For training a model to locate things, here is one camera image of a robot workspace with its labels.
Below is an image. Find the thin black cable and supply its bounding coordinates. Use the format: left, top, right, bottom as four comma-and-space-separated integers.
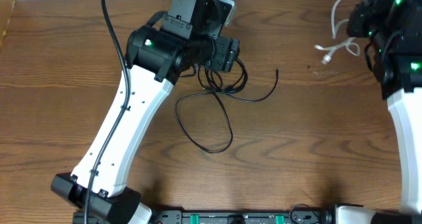
173, 65, 234, 155

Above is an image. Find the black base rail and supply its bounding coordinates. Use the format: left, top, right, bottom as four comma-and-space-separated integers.
72, 202, 422, 224

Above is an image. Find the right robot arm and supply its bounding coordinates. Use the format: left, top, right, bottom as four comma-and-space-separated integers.
347, 0, 421, 214

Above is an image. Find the wooden side panel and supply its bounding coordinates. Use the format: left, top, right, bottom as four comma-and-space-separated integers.
0, 0, 15, 46

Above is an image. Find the white USB cable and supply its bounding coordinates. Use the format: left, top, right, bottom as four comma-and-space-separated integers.
313, 0, 362, 66

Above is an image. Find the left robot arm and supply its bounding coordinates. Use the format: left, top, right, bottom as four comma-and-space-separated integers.
51, 11, 239, 223

